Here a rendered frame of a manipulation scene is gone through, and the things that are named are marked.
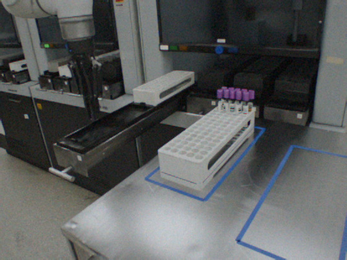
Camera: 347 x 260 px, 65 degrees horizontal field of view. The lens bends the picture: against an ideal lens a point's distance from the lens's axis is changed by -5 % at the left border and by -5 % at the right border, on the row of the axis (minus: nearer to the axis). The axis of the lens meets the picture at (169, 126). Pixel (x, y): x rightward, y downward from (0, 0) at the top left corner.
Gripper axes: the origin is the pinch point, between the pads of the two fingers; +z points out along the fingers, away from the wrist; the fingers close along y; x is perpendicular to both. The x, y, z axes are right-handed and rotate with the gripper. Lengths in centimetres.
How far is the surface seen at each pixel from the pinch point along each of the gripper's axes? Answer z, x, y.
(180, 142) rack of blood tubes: 0.1, 7.9, -35.4
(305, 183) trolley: 6, 3, -60
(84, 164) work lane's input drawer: 10.6, 13.0, -8.0
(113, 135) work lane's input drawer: 7.7, 0.2, -7.4
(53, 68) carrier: 3, -46, 84
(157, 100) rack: 5.0, -23.5, -6.7
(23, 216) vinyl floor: 88, -3, 93
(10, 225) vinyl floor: 88, 5, 93
